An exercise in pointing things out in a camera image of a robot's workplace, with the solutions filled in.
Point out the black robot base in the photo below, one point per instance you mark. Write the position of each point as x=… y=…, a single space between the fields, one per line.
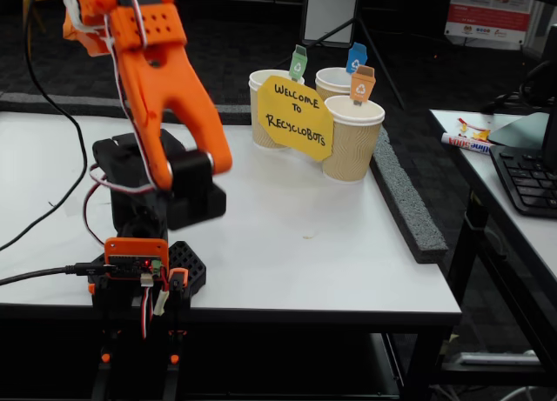
x=187 y=262

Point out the orange black robot arm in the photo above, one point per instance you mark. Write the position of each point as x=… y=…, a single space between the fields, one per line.
x=165 y=92

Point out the short grey foam strip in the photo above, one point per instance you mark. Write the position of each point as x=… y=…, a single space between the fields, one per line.
x=235 y=114

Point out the paper cup with green label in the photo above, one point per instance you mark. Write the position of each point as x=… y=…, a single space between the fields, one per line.
x=259 y=118

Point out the green recycling bin label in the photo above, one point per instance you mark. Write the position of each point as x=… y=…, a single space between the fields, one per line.
x=298 y=66

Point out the white standing panel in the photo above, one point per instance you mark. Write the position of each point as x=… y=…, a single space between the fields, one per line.
x=326 y=14

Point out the yellow welcome paper sign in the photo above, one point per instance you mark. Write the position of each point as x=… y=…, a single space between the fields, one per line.
x=296 y=127

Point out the paper cup with blue label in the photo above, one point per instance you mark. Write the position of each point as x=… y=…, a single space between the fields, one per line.
x=333 y=83

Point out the orange controller board housing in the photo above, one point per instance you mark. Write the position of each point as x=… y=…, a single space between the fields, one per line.
x=130 y=266

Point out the blue recycling bin label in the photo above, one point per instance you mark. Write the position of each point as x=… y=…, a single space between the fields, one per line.
x=357 y=61

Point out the orange recycling bin label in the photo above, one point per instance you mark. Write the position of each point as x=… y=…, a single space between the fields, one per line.
x=362 y=87

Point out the black table clamp orange knob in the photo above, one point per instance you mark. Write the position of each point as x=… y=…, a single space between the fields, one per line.
x=177 y=277
x=104 y=356

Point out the black tripod stand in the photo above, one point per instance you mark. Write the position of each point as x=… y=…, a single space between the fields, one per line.
x=378 y=57

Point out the paper cup with orange label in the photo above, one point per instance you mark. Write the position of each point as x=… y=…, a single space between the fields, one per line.
x=352 y=149

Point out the white power connector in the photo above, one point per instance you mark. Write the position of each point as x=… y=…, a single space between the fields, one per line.
x=160 y=303

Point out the red white poster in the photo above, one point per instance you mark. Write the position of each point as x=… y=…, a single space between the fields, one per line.
x=487 y=18

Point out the red yellow candy wrapper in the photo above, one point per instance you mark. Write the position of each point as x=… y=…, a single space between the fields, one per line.
x=478 y=135

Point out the black keyboard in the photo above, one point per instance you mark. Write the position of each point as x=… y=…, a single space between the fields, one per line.
x=526 y=183

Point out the white power strip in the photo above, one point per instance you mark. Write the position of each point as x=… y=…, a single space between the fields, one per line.
x=491 y=358

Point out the white table black frame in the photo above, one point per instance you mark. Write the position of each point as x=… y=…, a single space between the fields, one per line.
x=483 y=170

